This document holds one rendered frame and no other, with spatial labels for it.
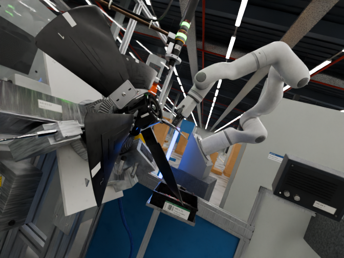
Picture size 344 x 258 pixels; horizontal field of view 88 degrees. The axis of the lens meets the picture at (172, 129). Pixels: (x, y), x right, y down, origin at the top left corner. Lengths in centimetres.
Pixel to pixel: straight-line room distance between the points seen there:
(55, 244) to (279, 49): 119
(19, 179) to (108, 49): 54
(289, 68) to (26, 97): 101
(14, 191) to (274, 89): 125
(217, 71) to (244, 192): 186
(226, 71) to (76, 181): 74
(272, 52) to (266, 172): 173
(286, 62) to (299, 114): 159
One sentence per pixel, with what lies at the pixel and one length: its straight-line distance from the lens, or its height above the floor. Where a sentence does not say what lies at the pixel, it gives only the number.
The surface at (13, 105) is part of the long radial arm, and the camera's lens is 50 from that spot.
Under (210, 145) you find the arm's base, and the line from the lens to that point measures 125.
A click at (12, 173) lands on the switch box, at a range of 84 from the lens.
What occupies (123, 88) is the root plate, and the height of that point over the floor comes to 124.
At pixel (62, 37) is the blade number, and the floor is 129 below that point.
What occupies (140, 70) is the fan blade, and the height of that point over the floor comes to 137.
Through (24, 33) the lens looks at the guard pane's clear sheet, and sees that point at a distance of 121.
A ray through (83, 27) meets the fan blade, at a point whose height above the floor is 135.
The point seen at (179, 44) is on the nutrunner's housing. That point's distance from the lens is 81.
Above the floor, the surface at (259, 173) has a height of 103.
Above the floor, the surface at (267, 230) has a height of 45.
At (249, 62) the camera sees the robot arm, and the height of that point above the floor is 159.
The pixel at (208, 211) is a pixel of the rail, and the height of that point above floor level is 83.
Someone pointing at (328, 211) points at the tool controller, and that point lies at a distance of 106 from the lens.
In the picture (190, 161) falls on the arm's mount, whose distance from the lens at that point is 121.
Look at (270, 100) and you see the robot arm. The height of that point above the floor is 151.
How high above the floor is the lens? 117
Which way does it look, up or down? level
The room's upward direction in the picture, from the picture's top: 20 degrees clockwise
